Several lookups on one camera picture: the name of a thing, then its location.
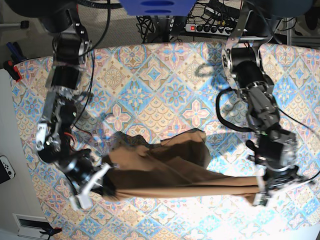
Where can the game console controller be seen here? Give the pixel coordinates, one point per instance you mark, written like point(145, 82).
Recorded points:
point(6, 170)

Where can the white wall vent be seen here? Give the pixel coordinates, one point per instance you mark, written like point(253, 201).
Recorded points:
point(30, 226)

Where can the red black clamp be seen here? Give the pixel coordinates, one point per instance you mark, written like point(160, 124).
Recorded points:
point(12, 70)

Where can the white power strip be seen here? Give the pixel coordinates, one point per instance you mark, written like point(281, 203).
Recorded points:
point(208, 29)

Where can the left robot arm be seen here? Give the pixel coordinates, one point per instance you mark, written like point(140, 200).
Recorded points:
point(276, 148)

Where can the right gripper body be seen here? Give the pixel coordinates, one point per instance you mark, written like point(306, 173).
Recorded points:
point(86, 178)

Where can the brown t-shirt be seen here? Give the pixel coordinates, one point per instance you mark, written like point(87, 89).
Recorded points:
point(174, 168)

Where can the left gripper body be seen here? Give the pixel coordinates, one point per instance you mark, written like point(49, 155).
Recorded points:
point(272, 183)

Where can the blue plastic box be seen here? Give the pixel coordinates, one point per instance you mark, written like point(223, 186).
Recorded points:
point(157, 7)

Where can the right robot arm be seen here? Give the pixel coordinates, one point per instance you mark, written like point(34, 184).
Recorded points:
point(54, 142)

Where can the black orange clamp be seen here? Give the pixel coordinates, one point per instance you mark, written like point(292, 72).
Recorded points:
point(47, 229)

